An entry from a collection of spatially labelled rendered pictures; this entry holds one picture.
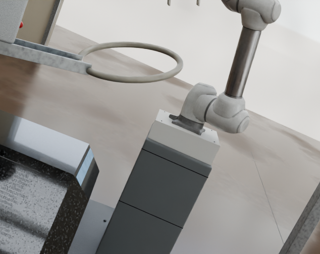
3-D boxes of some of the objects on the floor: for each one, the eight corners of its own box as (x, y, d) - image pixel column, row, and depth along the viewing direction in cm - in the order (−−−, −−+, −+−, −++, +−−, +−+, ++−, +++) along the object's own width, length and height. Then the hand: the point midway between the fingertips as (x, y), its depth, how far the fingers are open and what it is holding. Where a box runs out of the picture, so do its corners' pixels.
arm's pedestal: (101, 219, 314) (147, 116, 293) (168, 248, 315) (218, 148, 294) (84, 257, 266) (136, 137, 245) (162, 292, 267) (221, 175, 246)
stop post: (275, 324, 284) (364, 175, 256) (246, 313, 281) (333, 162, 253) (267, 303, 303) (349, 162, 275) (240, 293, 300) (320, 150, 272)
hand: (183, 2), depth 203 cm, fingers open, 13 cm apart
